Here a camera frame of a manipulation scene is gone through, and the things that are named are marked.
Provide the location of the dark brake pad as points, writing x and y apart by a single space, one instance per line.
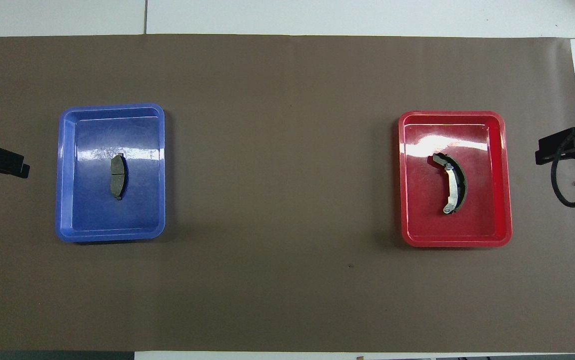
116 177

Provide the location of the curved grey brake shoe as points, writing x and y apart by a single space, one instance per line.
451 185

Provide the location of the blue plastic tray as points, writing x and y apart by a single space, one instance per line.
87 210

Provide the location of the red plastic tray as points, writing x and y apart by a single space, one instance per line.
482 220

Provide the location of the brown table mat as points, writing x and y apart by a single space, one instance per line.
287 290

